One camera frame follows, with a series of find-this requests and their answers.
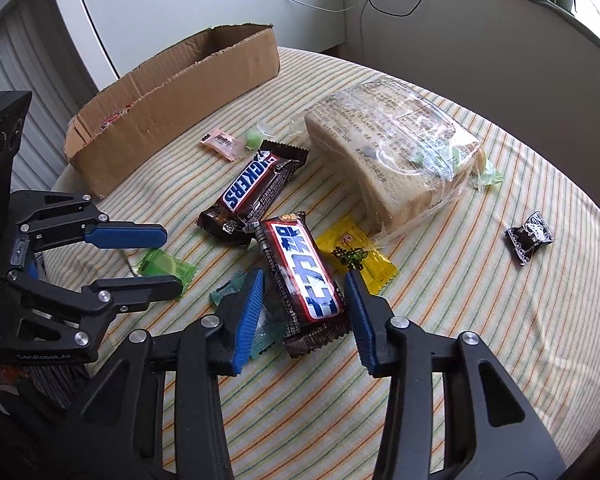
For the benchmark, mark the small green candy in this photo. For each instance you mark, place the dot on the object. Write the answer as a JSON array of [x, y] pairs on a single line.
[[253, 138]]

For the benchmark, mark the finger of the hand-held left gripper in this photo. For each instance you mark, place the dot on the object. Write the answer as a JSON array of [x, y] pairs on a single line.
[[125, 236], [140, 290]]

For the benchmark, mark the grey ribbed panel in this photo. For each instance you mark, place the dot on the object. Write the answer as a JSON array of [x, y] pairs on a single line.
[[25, 60]]

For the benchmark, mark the yellow candy packet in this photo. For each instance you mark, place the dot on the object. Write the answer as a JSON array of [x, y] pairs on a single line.
[[360, 255]]

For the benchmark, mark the bagged sliced bread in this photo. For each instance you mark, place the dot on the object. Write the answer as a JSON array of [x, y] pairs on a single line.
[[380, 160]]

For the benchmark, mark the striped cushion surface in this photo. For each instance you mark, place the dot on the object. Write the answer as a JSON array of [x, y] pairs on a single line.
[[480, 335]]

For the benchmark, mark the brown chocolate bar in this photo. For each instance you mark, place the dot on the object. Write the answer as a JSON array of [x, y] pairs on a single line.
[[300, 280], [250, 190]]

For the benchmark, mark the red and clear snack bag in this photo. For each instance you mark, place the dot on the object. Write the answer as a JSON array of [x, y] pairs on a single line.
[[116, 117]]

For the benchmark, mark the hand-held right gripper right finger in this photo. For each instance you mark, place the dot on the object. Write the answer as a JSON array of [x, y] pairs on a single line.
[[361, 325]]

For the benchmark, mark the cardboard box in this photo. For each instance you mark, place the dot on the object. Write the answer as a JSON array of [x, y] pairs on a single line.
[[180, 100]]

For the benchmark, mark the teal wrapped candy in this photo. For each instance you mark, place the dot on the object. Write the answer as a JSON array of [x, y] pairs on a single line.
[[225, 290]]

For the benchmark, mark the pink candy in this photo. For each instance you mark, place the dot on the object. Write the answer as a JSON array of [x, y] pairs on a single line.
[[220, 144]]

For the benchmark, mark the black candy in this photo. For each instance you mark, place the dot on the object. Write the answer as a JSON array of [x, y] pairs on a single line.
[[530, 236]]

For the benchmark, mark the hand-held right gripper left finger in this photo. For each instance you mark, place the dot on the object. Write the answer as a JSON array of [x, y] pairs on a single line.
[[247, 320]]

